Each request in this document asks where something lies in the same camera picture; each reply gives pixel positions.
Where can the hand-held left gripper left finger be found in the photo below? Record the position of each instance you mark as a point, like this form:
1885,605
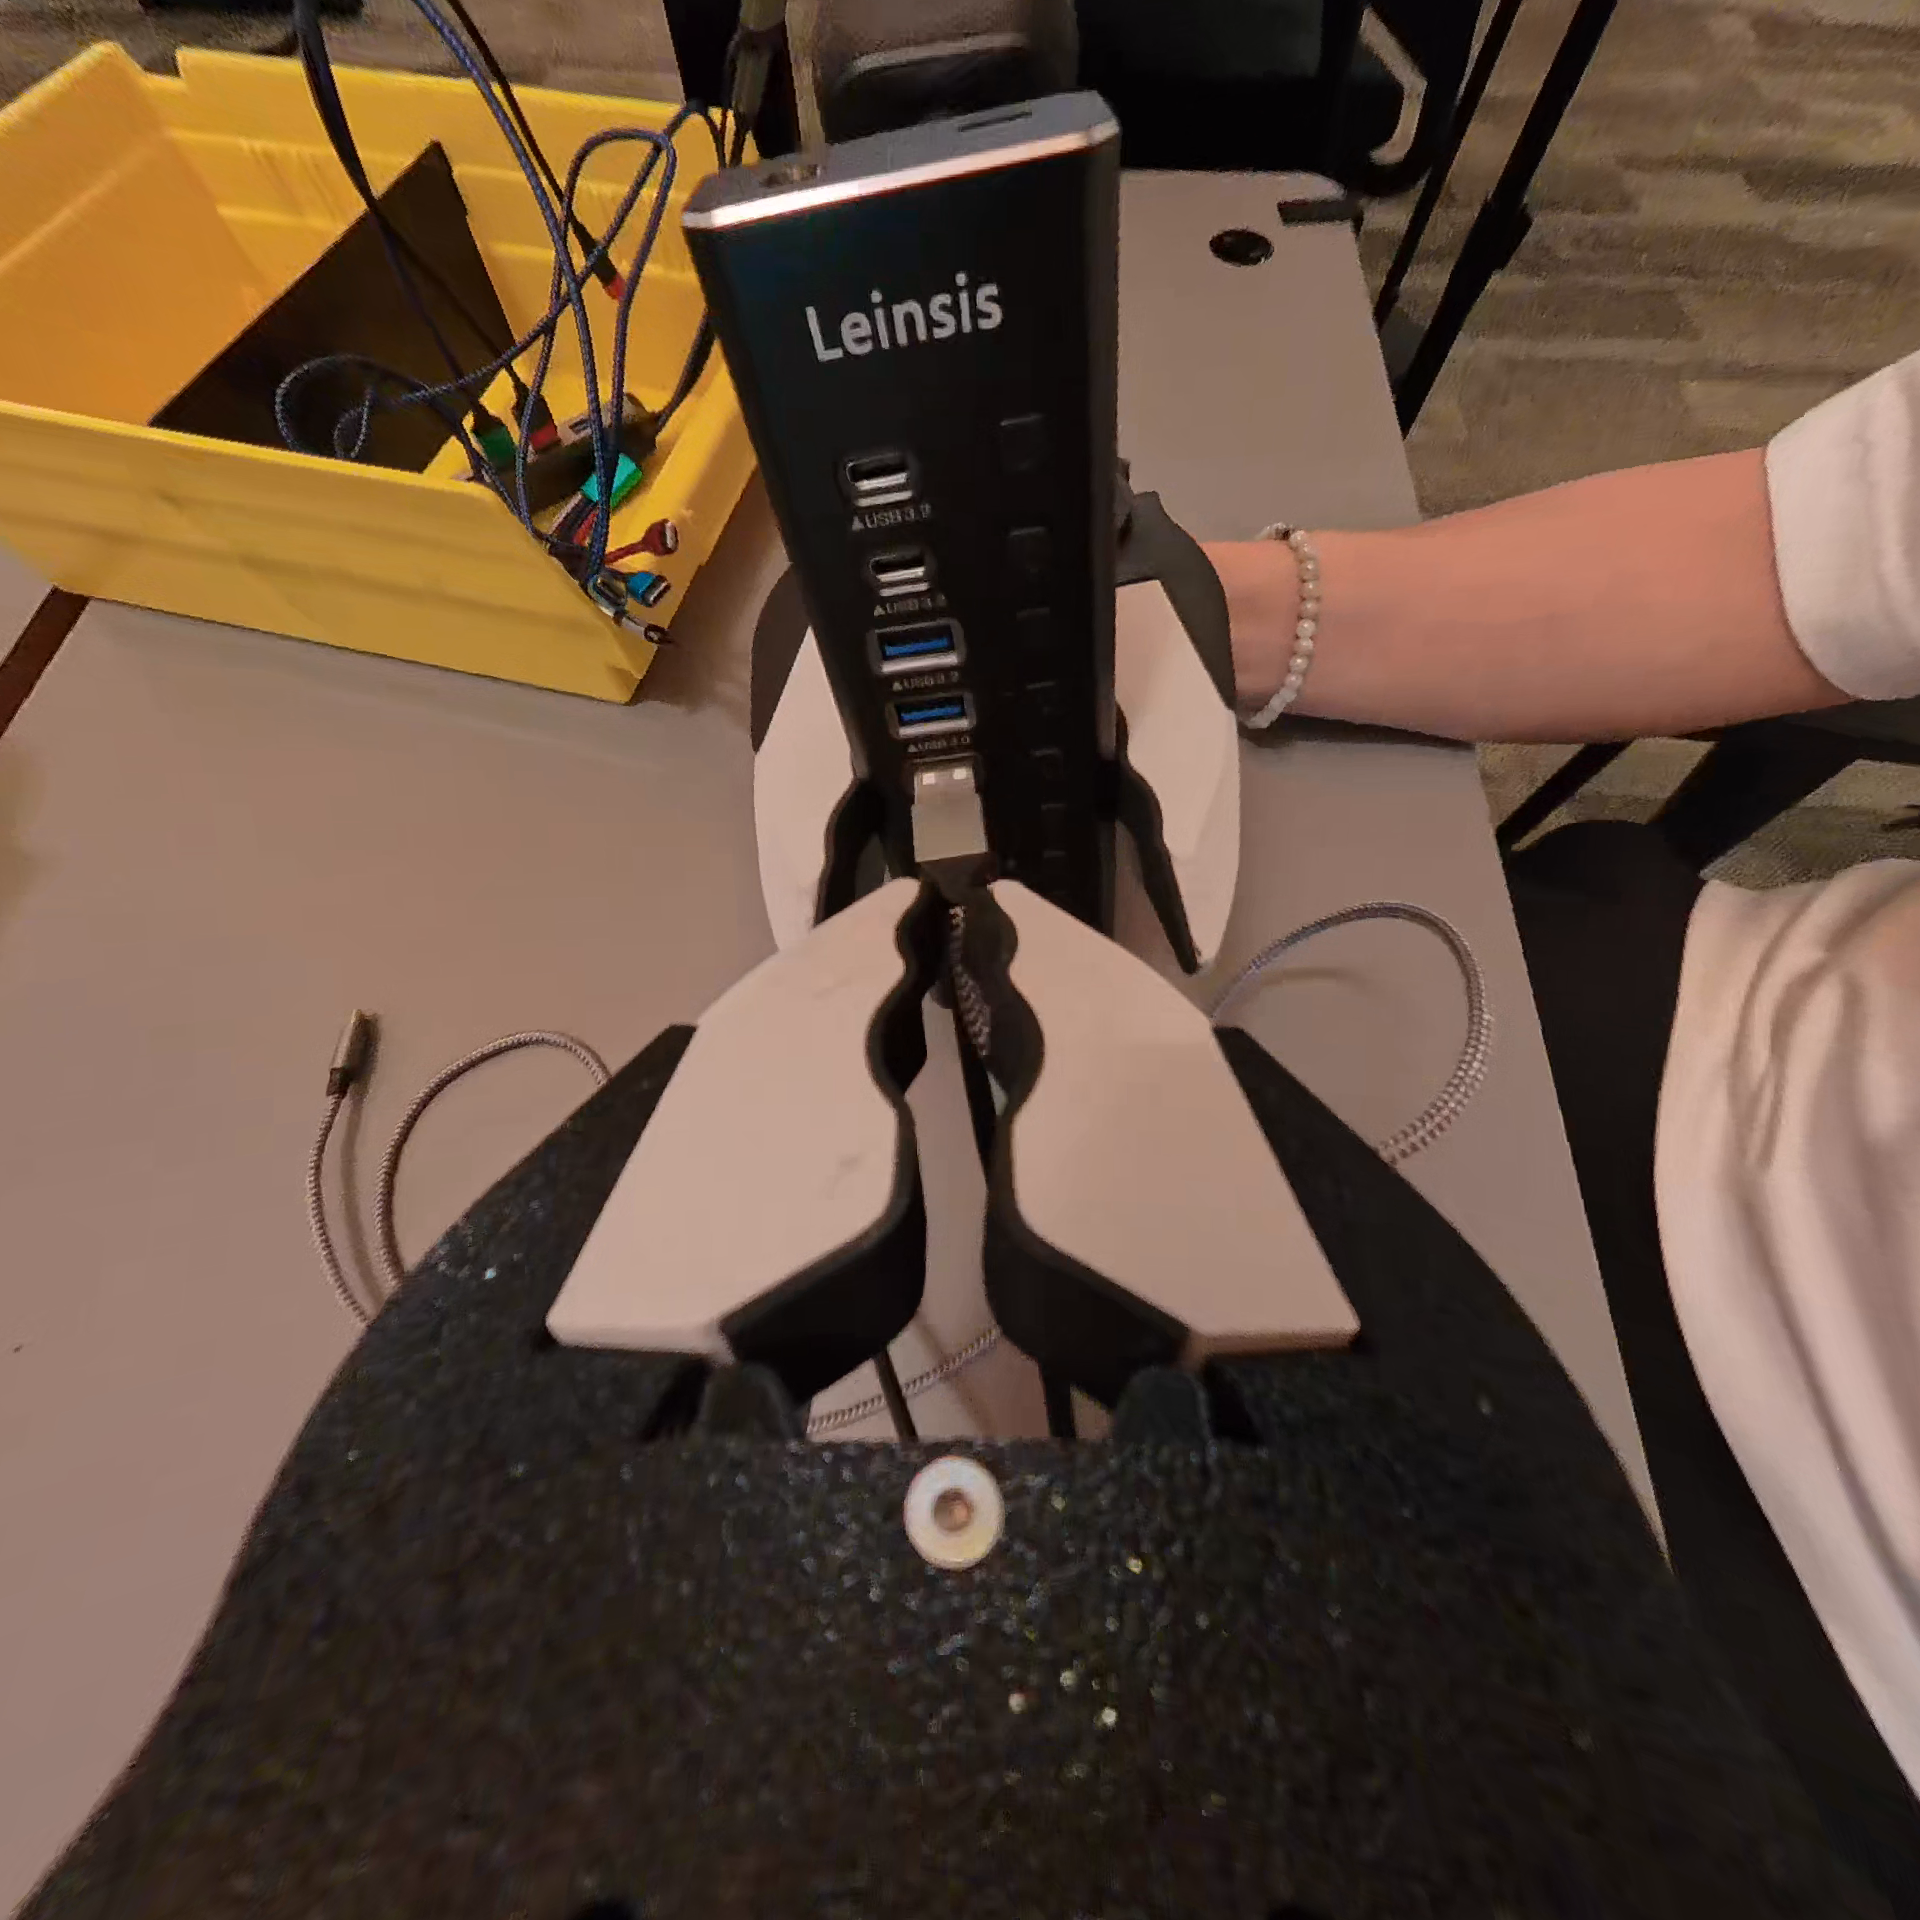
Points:
751,1186

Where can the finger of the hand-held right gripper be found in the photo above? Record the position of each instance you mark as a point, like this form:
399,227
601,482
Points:
1185,781
796,810

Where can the black multi-port usb hub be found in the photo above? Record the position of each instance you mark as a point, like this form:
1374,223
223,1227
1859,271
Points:
931,452

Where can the black office chair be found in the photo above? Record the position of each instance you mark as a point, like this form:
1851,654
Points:
1590,960

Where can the large black USB hub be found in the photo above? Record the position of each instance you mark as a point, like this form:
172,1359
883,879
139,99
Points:
347,316

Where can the person's right hand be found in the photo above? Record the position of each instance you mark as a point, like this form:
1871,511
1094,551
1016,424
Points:
1253,629

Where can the person's right forearm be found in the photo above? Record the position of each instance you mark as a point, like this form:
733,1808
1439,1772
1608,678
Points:
1500,629

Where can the yellow plastic bin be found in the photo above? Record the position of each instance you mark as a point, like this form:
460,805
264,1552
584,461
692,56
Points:
119,300

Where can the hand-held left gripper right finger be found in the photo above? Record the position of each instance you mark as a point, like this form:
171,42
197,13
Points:
1172,1186

